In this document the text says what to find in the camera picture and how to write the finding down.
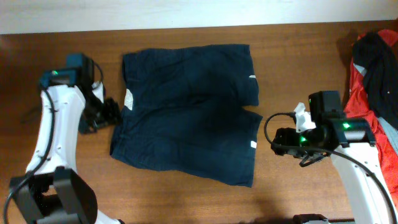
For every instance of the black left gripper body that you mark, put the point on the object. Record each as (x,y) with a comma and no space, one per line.
(100,114)

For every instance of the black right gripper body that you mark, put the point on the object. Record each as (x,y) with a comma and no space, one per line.
(288,136)

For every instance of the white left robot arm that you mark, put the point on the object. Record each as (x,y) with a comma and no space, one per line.
(73,103)

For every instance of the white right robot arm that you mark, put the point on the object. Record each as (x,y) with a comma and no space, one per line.
(325,131)

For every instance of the red mesh shirt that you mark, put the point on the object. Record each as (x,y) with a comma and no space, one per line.
(357,107)

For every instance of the dark navy blue shorts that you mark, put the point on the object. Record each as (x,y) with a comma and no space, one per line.
(187,110)

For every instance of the black garment on pile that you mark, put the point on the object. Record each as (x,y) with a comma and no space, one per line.
(380,80)

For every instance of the light grey garment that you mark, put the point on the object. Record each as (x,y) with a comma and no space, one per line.
(389,130)

